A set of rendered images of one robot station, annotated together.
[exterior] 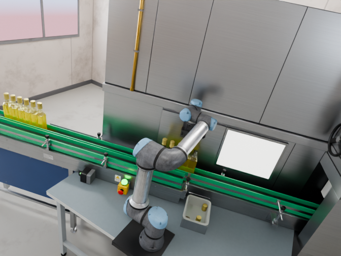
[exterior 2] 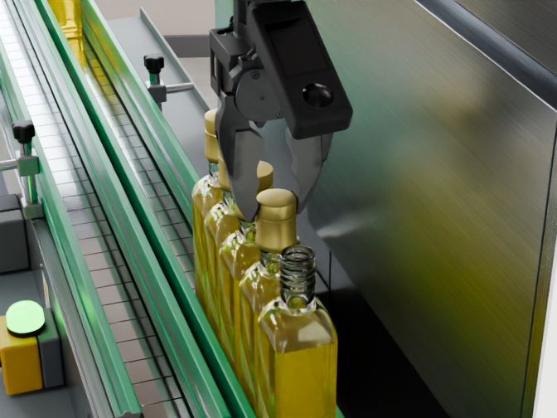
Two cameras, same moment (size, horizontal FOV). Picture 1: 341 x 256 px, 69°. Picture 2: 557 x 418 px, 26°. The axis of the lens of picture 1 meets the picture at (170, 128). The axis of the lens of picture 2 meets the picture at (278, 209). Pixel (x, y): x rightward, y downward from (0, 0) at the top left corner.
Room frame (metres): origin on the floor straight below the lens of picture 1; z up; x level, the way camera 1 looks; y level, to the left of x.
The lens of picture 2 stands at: (1.06, -0.95, 1.66)
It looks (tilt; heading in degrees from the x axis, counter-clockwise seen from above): 30 degrees down; 64
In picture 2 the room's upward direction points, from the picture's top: straight up
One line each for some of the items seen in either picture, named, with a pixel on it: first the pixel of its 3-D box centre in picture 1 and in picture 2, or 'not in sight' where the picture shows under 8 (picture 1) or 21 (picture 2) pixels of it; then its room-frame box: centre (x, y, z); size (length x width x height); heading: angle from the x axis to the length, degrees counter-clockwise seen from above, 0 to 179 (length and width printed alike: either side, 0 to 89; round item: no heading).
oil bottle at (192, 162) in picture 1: (191, 167); (296, 404); (1.44, -0.21, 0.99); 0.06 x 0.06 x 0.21; 84
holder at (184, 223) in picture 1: (196, 211); not in sight; (1.23, -0.30, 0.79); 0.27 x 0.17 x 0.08; 173
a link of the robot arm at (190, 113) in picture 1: (190, 114); not in sight; (1.35, -0.10, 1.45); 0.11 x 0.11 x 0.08; 65
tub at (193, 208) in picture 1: (196, 213); not in sight; (1.20, -0.29, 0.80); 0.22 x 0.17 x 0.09; 173
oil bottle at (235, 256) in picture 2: not in sight; (255, 331); (1.45, -0.09, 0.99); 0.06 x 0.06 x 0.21; 84
